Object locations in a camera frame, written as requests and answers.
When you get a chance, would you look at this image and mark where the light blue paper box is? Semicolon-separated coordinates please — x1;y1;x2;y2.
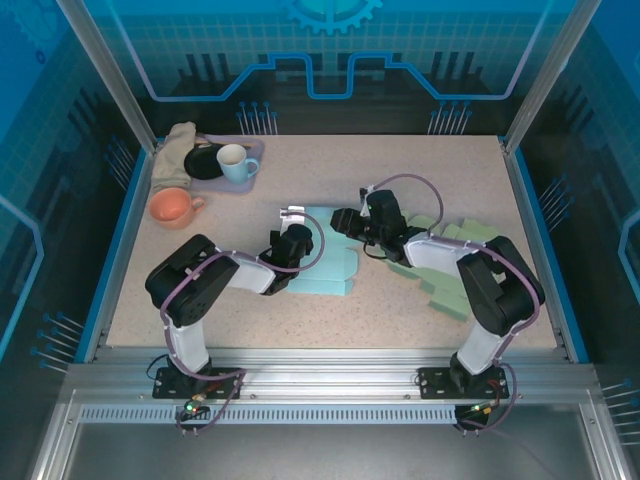
287;204;361;297

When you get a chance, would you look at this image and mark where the light green paper box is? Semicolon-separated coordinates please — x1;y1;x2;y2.
387;212;501;324

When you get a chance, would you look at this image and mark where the purple plastic tray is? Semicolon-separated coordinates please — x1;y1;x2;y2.
189;133;265;195

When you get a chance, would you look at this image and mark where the light blue mug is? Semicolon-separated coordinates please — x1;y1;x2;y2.
215;143;261;185

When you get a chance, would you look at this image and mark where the black plate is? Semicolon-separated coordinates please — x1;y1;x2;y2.
183;144;225;182

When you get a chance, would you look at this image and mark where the orange ceramic cup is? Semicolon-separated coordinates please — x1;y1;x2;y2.
149;187;207;230

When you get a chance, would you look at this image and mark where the brown wooden utensil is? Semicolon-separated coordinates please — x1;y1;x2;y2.
193;139;251;150

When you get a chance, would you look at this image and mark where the beige cloth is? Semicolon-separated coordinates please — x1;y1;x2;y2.
150;121;197;191

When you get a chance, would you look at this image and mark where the grey metal panel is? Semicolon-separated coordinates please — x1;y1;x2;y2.
59;423;601;480

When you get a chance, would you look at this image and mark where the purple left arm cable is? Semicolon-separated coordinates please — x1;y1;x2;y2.
159;212;329;437

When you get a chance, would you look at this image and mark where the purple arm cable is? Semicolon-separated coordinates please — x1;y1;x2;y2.
369;173;546;437
159;212;329;437

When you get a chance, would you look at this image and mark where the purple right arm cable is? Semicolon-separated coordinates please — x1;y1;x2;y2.
369;173;546;437

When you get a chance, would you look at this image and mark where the aluminium front frame rail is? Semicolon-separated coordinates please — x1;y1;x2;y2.
64;347;599;401

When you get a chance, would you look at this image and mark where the aluminium side rail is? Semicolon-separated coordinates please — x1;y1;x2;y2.
502;139;591;364
74;147;154;364

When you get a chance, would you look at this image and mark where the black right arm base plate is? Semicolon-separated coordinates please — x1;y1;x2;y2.
417;367;511;400

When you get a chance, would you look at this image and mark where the perforated metal cable duct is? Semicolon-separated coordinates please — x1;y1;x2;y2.
78;405;459;426

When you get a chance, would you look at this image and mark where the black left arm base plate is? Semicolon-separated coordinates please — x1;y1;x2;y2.
152;367;244;400

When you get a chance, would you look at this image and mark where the aluminium frame post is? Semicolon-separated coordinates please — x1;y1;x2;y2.
503;0;601;155
54;0;159;154

